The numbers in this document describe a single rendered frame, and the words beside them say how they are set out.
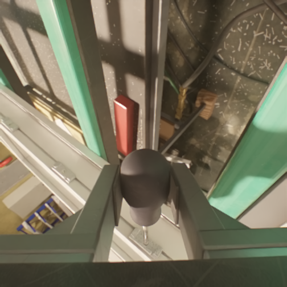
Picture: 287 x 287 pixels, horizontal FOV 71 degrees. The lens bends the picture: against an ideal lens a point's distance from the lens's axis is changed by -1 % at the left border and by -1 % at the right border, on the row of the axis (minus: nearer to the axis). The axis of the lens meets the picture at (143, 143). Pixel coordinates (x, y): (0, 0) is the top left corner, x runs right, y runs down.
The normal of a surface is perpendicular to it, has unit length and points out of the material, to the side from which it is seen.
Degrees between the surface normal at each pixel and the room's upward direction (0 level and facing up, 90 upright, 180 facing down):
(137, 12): 0
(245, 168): 0
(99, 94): 90
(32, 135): 90
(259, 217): 0
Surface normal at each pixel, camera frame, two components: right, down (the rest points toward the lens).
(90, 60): 0.78, 0.49
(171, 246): -0.01, -0.62
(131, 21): -0.63, 0.62
